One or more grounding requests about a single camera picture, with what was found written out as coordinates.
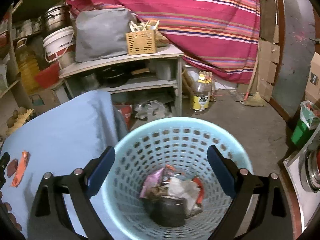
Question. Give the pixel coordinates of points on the cardboard box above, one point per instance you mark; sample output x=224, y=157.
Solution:
x=46, y=99

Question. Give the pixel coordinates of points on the orange snack wrapper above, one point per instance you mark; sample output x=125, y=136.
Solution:
x=21, y=168

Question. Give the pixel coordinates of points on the red wrapper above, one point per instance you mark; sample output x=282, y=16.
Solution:
x=201, y=192

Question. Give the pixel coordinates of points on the oil bottle yellow label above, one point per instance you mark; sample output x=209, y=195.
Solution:
x=201, y=94

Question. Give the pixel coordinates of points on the broom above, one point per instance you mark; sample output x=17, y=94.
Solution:
x=253, y=99

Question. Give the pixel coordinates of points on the grey fabric bag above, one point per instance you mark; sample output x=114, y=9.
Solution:
x=101, y=34

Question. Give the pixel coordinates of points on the light blue plastic basket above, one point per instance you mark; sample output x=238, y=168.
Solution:
x=174, y=147

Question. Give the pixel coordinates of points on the pink striped curtain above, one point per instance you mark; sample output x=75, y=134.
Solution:
x=220, y=36

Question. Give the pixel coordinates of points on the red plastic bowl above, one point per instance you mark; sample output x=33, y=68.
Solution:
x=48, y=76

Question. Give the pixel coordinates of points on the yellow utensil holder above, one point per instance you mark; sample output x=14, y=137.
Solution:
x=141, y=39

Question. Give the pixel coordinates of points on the blue table cloth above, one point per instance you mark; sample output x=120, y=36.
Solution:
x=59, y=141

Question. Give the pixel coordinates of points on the grey low shelf unit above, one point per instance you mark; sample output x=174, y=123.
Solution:
x=170, y=52

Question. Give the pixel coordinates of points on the black paper cup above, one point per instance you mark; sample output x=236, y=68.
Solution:
x=168, y=211

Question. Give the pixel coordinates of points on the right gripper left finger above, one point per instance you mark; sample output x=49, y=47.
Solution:
x=49, y=218

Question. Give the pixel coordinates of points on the dark red paper piece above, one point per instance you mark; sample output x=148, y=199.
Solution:
x=12, y=168

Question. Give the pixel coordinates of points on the large yellow oil jug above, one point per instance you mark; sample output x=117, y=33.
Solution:
x=27, y=66

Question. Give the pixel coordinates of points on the yellow egg tray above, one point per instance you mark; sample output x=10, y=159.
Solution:
x=18, y=119

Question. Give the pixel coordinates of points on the steel cooking pot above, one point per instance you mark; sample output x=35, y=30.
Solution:
x=56, y=18

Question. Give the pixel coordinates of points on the white plastic bucket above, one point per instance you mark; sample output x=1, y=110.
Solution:
x=59, y=47

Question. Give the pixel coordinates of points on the printed newspaper piece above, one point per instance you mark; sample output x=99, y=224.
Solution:
x=186, y=190

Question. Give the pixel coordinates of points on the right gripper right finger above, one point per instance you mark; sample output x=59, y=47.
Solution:
x=271, y=218

